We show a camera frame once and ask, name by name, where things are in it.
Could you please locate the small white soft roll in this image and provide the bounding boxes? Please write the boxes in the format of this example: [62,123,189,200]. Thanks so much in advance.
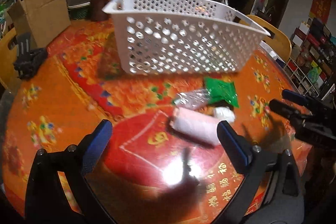
[214,107,236,123]

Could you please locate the white pink towel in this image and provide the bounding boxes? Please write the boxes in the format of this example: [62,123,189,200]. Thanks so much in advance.
[170,107,220,146]

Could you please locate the green plastic bag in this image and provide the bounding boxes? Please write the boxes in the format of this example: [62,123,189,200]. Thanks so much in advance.
[204,77,239,107]

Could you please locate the clear plastic bag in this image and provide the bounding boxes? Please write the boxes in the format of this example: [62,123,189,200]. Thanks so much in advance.
[173,89,210,110]

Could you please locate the shelf of small boxes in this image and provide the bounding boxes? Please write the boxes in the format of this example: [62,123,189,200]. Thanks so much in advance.
[284,18,335,100]

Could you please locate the right wooden chair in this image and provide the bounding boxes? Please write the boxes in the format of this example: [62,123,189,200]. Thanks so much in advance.
[247,15,292,63]

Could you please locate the wooden chair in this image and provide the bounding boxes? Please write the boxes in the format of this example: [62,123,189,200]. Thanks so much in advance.
[0,28,21,93]
[247,15,292,63]

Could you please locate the left wooden chair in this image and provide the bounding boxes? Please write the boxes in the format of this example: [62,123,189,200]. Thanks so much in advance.
[0,28,21,93]

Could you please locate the black phone holder clamp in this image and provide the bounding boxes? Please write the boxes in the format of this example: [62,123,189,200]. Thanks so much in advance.
[13,32,48,80]

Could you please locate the white perforated plastic basket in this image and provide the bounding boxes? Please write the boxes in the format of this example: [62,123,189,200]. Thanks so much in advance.
[103,0,269,75]

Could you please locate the brown cardboard box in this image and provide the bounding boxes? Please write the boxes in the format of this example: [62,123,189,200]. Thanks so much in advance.
[7,0,71,49]

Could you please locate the brown plastic mug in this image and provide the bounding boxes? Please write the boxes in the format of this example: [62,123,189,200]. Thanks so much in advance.
[89,0,110,22]

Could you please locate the red wall poster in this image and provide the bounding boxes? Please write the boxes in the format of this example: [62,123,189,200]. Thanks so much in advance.
[309,0,333,24]

